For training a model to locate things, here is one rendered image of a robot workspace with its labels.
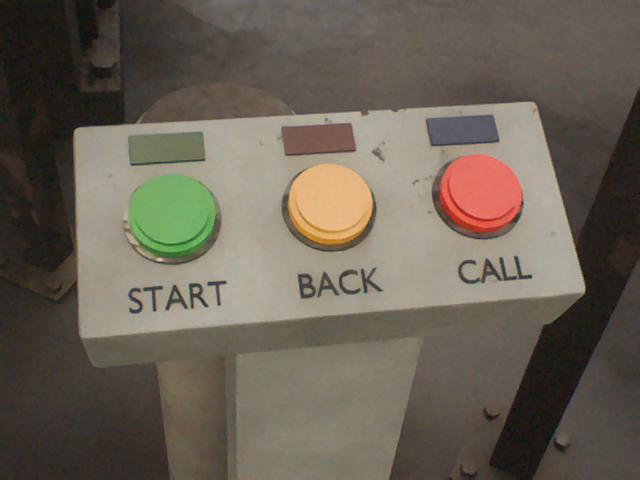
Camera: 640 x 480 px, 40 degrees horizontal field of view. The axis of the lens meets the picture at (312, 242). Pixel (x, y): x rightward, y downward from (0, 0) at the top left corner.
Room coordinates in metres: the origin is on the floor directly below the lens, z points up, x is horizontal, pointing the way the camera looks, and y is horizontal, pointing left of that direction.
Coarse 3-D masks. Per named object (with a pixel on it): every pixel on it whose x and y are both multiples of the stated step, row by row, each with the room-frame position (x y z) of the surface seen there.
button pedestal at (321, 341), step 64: (128, 128) 0.33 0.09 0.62; (192, 128) 0.34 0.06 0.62; (256, 128) 0.34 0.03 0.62; (384, 128) 0.35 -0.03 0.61; (512, 128) 0.36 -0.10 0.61; (128, 192) 0.30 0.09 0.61; (256, 192) 0.31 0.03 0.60; (384, 192) 0.32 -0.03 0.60; (128, 256) 0.27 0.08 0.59; (192, 256) 0.27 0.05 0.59; (256, 256) 0.28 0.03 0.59; (320, 256) 0.28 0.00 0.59; (384, 256) 0.28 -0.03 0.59; (448, 256) 0.29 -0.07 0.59; (512, 256) 0.29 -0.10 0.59; (576, 256) 0.30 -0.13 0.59; (128, 320) 0.24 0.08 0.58; (192, 320) 0.24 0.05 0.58; (256, 320) 0.25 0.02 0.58; (320, 320) 0.25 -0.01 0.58; (384, 320) 0.26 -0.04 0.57; (448, 320) 0.27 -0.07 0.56; (512, 320) 0.29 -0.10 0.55; (256, 384) 0.26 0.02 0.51; (320, 384) 0.27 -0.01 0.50; (384, 384) 0.28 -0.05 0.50; (256, 448) 0.26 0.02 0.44; (320, 448) 0.27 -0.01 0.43; (384, 448) 0.28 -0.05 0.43
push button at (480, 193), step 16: (464, 160) 0.33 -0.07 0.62; (480, 160) 0.33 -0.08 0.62; (496, 160) 0.33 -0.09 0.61; (448, 176) 0.32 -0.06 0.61; (464, 176) 0.32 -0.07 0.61; (480, 176) 0.32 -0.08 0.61; (496, 176) 0.32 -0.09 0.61; (512, 176) 0.33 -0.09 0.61; (448, 192) 0.31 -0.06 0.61; (464, 192) 0.31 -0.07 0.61; (480, 192) 0.31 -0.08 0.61; (496, 192) 0.32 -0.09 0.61; (512, 192) 0.32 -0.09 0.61; (448, 208) 0.31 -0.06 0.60; (464, 208) 0.31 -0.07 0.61; (480, 208) 0.31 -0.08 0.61; (496, 208) 0.31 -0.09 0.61; (512, 208) 0.31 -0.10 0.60; (464, 224) 0.30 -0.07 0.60; (480, 224) 0.30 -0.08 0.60; (496, 224) 0.30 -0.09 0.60
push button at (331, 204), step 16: (304, 176) 0.31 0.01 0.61; (320, 176) 0.31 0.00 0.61; (336, 176) 0.31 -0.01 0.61; (352, 176) 0.31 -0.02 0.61; (304, 192) 0.30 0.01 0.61; (320, 192) 0.30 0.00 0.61; (336, 192) 0.30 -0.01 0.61; (352, 192) 0.31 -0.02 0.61; (368, 192) 0.31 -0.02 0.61; (304, 208) 0.29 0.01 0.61; (320, 208) 0.30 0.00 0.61; (336, 208) 0.30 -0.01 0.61; (352, 208) 0.30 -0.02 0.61; (368, 208) 0.30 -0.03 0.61; (304, 224) 0.29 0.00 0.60; (320, 224) 0.29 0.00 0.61; (336, 224) 0.29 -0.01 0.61; (352, 224) 0.29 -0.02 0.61; (320, 240) 0.28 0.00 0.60; (336, 240) 0.28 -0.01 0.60
